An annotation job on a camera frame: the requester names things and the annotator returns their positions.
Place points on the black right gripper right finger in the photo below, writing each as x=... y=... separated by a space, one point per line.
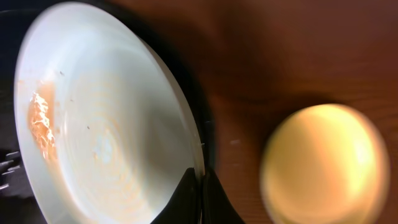
x=216 y=207

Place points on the green plate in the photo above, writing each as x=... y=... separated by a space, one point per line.
x=105 y=118

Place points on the black round tray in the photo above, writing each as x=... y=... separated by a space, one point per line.
x=186 y=77

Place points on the yellow plate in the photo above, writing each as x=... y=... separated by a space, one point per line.
x=325 y=164

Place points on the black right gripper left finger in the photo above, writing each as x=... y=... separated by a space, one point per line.
x=183 y=206

